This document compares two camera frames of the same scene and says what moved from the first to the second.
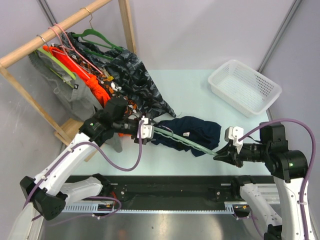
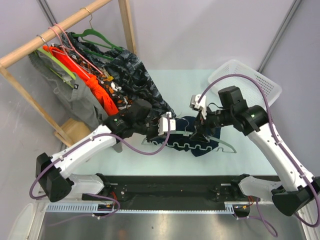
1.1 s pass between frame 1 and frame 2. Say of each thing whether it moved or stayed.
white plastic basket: stayed
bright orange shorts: stayed
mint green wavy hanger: moved
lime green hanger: stayed
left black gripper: moved
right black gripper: moved
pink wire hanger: stayed
